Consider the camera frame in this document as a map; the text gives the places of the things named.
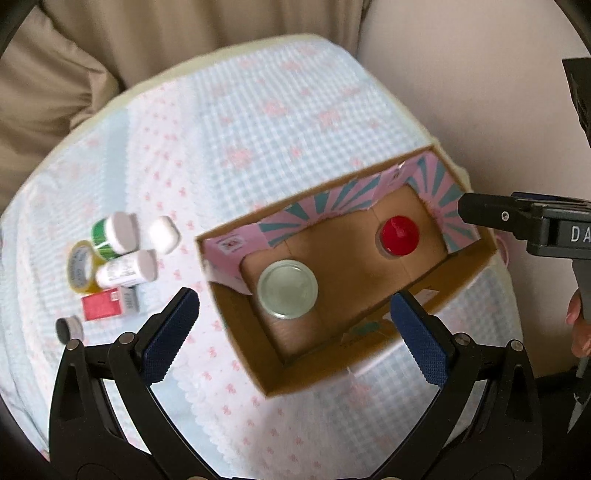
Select red white small box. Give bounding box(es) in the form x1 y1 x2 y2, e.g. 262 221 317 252
81 287 139 321

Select yellow packing tape roll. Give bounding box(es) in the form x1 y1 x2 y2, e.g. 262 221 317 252
66 240 106 294

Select green labelled white jar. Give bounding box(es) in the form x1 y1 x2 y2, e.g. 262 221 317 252
91 211 138 261

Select red round lid container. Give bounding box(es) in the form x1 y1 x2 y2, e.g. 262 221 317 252
378 215 420 257

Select person right hand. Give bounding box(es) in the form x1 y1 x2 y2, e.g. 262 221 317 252
566 291 591 358

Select small black white cap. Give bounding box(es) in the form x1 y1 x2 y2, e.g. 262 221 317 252
55 315 84 345

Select white pill bottle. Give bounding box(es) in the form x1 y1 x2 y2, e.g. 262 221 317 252
95 250 158 289

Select white earbuds case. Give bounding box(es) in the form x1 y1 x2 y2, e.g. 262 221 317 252
147 216 181 255

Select cardboard box pink teal flaps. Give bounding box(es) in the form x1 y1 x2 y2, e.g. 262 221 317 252
195 145 497 397

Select blue pink checkered bedsheet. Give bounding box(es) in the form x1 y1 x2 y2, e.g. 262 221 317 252
0 34 525 480

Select light green mattress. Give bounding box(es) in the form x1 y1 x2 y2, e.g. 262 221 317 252
52 34 473 192

